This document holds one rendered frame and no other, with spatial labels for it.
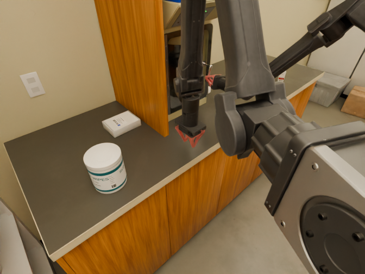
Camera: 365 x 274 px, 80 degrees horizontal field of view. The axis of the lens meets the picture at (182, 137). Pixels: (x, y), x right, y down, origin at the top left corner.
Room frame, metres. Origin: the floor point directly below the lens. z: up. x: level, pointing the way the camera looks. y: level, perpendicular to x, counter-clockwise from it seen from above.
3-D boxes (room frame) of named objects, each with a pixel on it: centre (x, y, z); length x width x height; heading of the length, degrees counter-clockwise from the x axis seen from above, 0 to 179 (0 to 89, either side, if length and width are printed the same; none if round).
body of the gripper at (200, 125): (0.62, -0.03, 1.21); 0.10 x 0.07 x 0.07; 42
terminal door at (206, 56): (1.06, -0.03, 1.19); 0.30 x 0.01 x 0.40; 132
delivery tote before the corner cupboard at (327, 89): (2.94, -1.99, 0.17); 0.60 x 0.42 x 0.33; 40
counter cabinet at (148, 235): (1.23, -0.11, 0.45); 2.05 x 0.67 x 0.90; 132
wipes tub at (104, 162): (0.57, 0.29, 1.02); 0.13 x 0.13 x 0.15
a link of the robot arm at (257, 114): (0.27, -0.11, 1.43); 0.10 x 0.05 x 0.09; 16
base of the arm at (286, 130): (0.19, -0.14, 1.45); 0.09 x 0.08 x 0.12; 106
